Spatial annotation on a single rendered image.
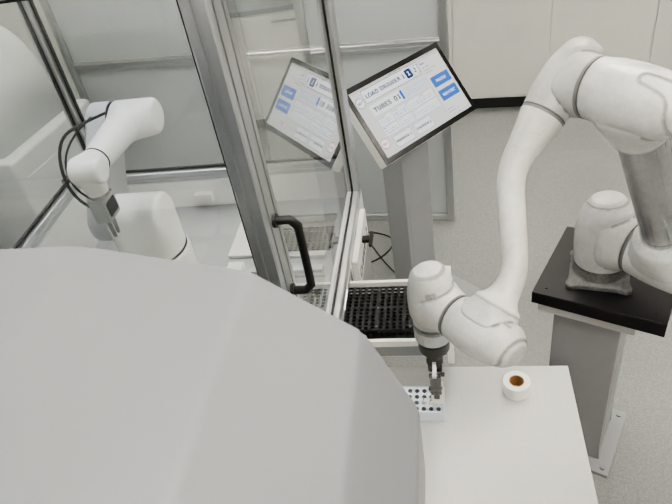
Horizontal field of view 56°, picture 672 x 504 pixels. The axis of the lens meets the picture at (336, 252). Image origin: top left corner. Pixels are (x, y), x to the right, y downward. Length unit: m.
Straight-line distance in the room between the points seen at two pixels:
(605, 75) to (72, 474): 1.16
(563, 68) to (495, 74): 3.15
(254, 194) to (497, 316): 0.56
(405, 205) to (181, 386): 2.15
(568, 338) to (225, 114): 1.48
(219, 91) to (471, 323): 0.68
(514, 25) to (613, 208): 2.73
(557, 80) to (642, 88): 0.18
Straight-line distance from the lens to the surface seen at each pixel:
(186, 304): 0.64
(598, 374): 2.23
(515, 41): 4.50
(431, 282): 1.34
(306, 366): 0.63
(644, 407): 2.78
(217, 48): 0.92
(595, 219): 1.88
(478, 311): 1.31
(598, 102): 1.37
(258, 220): 1.05
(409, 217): 2.69
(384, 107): 2.38
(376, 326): 1.75
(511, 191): 1.39
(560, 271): 2.07
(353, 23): 3.15
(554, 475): 1.64
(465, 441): 1.68
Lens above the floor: 2.15
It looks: 38 degrees down
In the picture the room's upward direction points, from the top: 11 degrees counter-clockwise
